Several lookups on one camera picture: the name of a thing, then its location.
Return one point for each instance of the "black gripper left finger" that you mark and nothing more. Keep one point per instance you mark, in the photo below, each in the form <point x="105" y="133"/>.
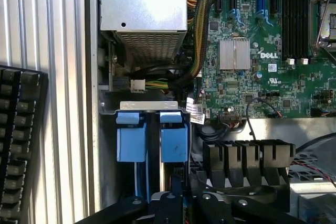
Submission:
<point x="165" y="208"/>

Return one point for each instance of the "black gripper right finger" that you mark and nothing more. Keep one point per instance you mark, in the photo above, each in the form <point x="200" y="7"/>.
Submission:
<point x="214" y="209"/>

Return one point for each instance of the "dark metal disk bay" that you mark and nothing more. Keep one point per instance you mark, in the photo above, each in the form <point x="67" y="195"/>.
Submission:
<point x="107" y="155"/>

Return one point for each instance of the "black RAM slot bank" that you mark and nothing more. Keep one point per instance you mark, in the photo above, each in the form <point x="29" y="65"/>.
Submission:
<point x="295" y="14"/>

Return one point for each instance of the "black plastic fan shroud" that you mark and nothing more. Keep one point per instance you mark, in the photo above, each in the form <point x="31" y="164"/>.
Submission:
<point x="249" y="155"/>

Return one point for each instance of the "white barcode label tag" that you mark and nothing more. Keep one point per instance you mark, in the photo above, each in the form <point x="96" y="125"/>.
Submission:
<point x="195" y="111"/>

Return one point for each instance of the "green Dell motherboard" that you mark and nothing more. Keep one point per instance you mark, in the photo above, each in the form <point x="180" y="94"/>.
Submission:
<point x="236" y="90"/>

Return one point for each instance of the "silver PC case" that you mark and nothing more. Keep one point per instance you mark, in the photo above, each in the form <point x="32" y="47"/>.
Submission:
<point x="92" y="77"/>

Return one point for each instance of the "silver chipset heatsink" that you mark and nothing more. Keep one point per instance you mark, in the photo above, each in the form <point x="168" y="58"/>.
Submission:
<point x="235" y="54"/>

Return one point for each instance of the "black keyboard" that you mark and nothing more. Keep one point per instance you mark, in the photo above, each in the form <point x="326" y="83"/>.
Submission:
<point x="18" y="140"/>

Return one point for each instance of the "silver power supply box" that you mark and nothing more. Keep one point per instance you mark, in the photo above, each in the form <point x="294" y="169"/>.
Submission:
<point x="143" y="11"/>

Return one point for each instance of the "CPU socket with metal frame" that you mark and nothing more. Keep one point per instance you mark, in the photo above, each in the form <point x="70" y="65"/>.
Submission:
<point x="325" y="19"/>

